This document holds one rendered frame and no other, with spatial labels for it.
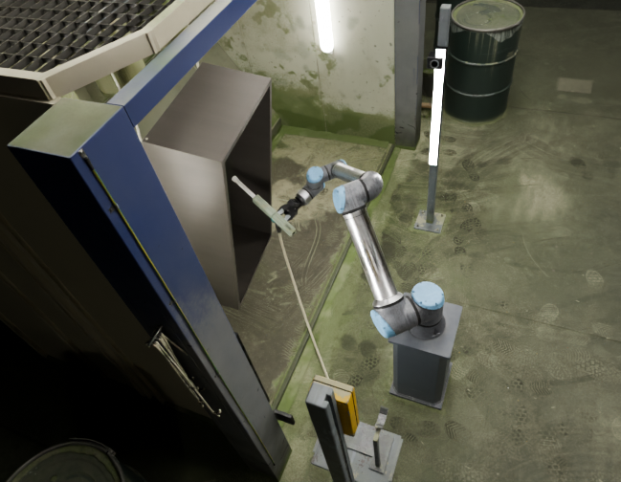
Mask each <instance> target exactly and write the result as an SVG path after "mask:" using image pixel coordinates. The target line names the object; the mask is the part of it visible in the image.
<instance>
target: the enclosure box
mask: <svg viewBox="0 0 621 482"><path fill-rule="evenodd" d="M145 138H148V140H146V139H145ZM142 144H143V147H144V151H145V153H146V155H147V157H148V159H149V160H150V162H151V164H152V166H153V168H154V170H155V172H156V174H157V176H158V178H159V180H160V182H161V184H162V186H163V188H164V190H165V192H166V195H167V198H168V200H169V202H170V203H171V205H172V207H173V209H174V211H175V213H176V215H177V217H178V219H179V221H180V223H181V225H182V227H183V229H184V231H185V233H186V235H187V237H188V239H189V242H190V244H191V245H192V247H193V250H194V252H195V254H196V256H197V258H198V260H199V262H200V264H201V266H202V268H203V270H204V272H205V274H206V276H207V278H208V280H209V282H210V284H211V286H212V288H213V290H214V292H215V294H216V296H217V298H218V300H219V303H220V305H224V306H227V307H230V308H234V309H236V310H239V308H240V306H241V304H242V301H243V299H244V297H245V295H246V293H247V291H248V289H249V286H250V284H251V282H252V280H253V277H254V275H255V271H256V269H257V267H258V265H259V262H260V260H261V258H262V255H263V254H264V252H265V250H266V247H267V245H268V243H269V241H270V238H271V236H272V221H271V218H270V217H268V216H267V215H266V214H265V213H264V212H263V211H262V210H261V209H260V208H259V207H258V206H257V205H255V204H254V203H253V198H252V197H251V196H250V195H249V194H248V193H247V192H246V191H245V190H244V189H242V188H241V187H240V186H239V185H238V184H237V183H235V182H234V181H233V180H232V177H233V176H236V177H237V178H238V180H239V181H240V182H241V183H242V184H243V185H245V186H246V187H247V188H248V189H249V190H250V191H251V192H252V193H253V194H254V195H257V194H258V195H259V196H260V197H261V198H262V199H263V200H265V201H266V202H267V203H268V204H269V205H270V206H272V79H271V78H270V77H264V76H259V75H255V74H251V73H246V72H242V71H238V70H234V69H230V68H226V67H221V66H217V65H213V64H209V63H205V62H202V63H201V64H200V66H199V67H198V68H197V70H196V71H195V72H194V74H193V75H192V76H191V78H190V79H189V80H188V82H187V83H186V84H185V86H184V87H183V88H182V90H181V91H180V92H179V94H178V95H177V96H176V97H175V99H174V100H173V101H172V103H171V104H170V105H169V106H168V108H167V109H166V111H165V112H164V113H163V115H162V116H161V117H160V118H159V119H158V120H157V122H156V123H155V124H154V126H153V127H152V128H151V129H150V131H149V132H148V133H147V135H146V136H145V137H144V139H143V140H142Z"/></svg>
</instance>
